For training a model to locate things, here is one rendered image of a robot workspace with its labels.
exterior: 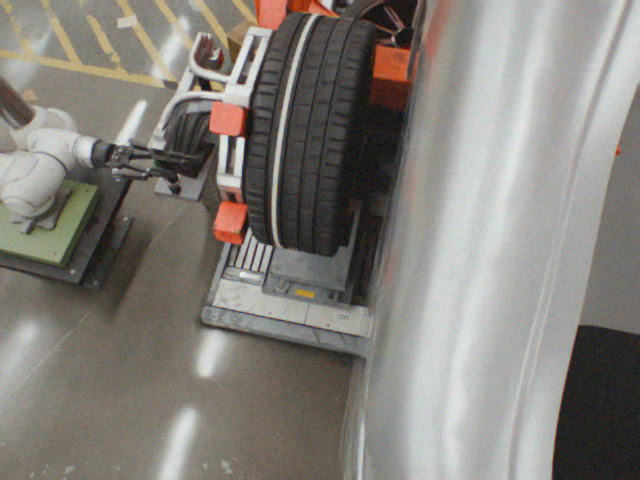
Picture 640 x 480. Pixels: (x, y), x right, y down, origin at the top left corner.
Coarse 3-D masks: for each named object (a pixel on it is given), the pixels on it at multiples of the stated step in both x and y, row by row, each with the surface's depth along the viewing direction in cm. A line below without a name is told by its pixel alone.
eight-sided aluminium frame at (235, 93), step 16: (256, 32) 127; (272, 32) 128; (240, 64) 122; (256, 64) 122; (240, 80) 123; (256, 80) 122; (224, 96) 119; (240, 96) 118; (224, 144) 123; (240, 144) 122; (224, 160) 124; (240, 160) 123; (224, 176) 125; (240, 176) 124; (224, 192) 129; (240, 192) 128
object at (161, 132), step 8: (176, 96) 132; (184, 96) 132; (192, 96) 132; (200, 96) 132; (208, 96) 132; (216, 96) 132; (168, 104) 131; (176, 104) 132; (168, 112) 130; (160, 120) 128; (168, 120) 129; (160, 128) 127; (160, 136) 128
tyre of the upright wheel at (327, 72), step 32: (288, 32) 120; (320, 32) 120; (352, 32) 122; (288, 64) 116; (320, 64) 115; (352, 64) 115; (256, 96) 115; (320, 96) 113; (352, 96) 113; (256, 128) 115; (288, 128) 114; (320, 128) 113; (352, 128) 114; (256, 160) 117; (288, 160) 115; (320, 160) 115; (256, 192) 121; (288, 192) 119; (320, 192) 118; (352, 192) 172; (256, 224) 129; (288, 224) 126; (320, 224) 124
